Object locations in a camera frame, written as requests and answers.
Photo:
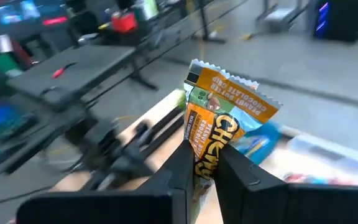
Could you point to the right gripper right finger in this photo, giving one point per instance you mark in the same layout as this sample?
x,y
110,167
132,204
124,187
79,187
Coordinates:
x,y
291,205

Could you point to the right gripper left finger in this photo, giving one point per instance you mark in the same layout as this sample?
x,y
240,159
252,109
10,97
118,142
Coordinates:
x,y
104,208

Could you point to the orange peanut butter granola bar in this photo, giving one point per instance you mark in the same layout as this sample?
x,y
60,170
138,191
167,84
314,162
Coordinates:
x,y
222,102

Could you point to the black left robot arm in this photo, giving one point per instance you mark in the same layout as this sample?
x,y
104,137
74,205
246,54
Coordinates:
x,y
104,146

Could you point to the clear plastic bin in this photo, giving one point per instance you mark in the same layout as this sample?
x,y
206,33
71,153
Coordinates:
x,y
322,161

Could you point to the grey background desk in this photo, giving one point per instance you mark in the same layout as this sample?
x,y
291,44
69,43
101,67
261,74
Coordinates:
x,y
89,62

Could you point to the red container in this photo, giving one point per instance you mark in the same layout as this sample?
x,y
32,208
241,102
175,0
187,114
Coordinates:
x,y
124,22

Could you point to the black computer tower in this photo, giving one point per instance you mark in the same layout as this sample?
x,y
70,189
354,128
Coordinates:
x,y
343,18

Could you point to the black stand pole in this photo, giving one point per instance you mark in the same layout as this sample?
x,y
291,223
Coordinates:
x,y
207,21

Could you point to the background computer monitor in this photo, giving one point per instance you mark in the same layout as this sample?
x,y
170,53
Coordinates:
x,y
14,12

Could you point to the black aluminium rig frame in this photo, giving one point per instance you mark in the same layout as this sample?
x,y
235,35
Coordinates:
x,y
160,130

